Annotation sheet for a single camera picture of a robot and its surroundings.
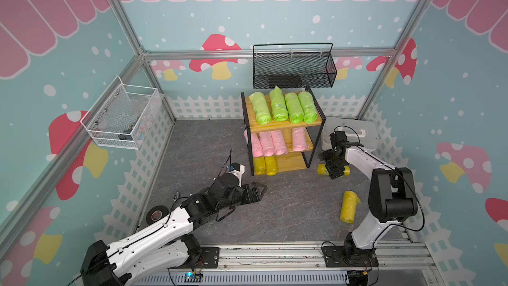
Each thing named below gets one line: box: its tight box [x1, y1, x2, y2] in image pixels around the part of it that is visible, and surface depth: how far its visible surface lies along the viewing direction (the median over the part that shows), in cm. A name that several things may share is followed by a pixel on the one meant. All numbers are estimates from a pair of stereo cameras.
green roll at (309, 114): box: [297, 90, 319, 124], surface depth 73 cm
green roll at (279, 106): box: [269, 85, 290, 122], surface depth 74 cm
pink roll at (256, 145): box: [250, 131, 264, 157], surface depth 83 cm
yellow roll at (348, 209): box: [339, 190, 362, 224], surface depth 84 cm
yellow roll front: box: [264, 155, 278, 177], surface depth 98 cm
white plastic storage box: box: [320, 117, 380, 153], surface depth 99 cm
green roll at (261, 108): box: [248, 92, 272, 125], surface depth 74 cm
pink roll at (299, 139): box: [292, 127, 307, 152], surface depth 86 cm
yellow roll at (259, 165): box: [253, 156, 267, 176], surface depth 97 cm
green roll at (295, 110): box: [284, 92, 305, 124], surface depth 74 cm
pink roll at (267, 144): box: [258, 131, 276, 157], surface depth 85 cm
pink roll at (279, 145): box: [271, 129, 288, 156], surface depth 85 cm
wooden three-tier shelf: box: [240, 85, 327, 177], surface depth 77 cm
